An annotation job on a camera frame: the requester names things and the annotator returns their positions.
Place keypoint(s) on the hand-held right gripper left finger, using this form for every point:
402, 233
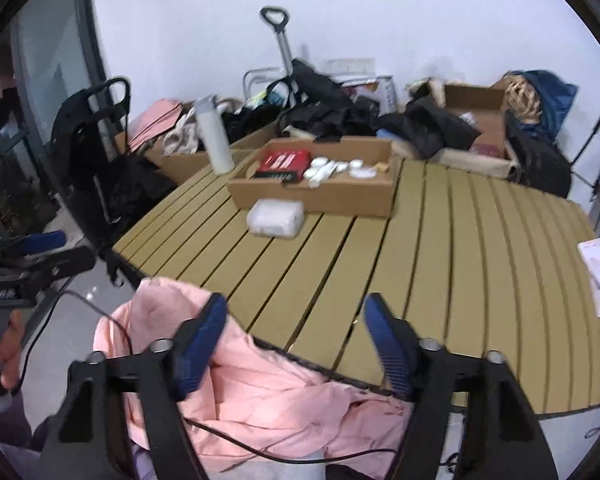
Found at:
205, 340

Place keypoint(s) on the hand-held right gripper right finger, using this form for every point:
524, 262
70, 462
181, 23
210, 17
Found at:
387, 347

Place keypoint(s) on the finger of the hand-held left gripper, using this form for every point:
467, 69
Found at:
65, 261
42, 242

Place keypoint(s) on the translucent plastic container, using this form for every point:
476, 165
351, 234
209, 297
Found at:
275, 217

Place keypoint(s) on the large white jar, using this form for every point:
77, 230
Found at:
363, 174

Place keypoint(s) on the white tube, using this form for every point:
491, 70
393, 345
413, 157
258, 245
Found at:
324, 174

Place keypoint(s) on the small white lid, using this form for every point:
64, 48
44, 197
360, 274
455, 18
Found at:
355, 164

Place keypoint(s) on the small white jar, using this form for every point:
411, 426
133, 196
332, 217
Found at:
320, 162

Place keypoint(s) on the person's left hand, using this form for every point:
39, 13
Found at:
11, 350

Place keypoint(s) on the pink jacket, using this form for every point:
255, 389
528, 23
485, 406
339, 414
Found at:
260, 385

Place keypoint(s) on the black trolley bag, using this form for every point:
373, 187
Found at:
120, 185

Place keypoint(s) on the large cardboard box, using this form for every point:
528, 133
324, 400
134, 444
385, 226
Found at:
180, 165

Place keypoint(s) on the glass door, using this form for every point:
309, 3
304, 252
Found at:
55, 75

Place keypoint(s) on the pink cloth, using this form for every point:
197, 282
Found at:
155, 117

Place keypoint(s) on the beige cloth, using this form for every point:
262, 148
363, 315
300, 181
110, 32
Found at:
185, 135

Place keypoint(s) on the red and black box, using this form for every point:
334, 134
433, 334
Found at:
285, 162

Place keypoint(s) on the white insulated bottle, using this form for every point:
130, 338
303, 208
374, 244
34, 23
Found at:
214, 135

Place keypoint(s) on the dark jacket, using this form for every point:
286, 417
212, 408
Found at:
430, 125

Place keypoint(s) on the black backpack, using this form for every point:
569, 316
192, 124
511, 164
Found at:
537, 160

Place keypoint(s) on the cardboard box with flaps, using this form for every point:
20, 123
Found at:
480, 120

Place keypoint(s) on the black clothes pile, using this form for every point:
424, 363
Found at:
320, 100

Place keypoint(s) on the printed picture box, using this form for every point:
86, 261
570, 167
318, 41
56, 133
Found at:
380, 91

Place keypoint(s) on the white flat box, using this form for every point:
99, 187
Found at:
350, 65

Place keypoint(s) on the woven straw hat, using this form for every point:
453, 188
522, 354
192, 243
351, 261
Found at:
520, 94

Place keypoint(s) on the blue bag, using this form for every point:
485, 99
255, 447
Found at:
552, 92

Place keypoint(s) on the folding hand cart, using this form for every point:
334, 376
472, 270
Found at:
281, 45

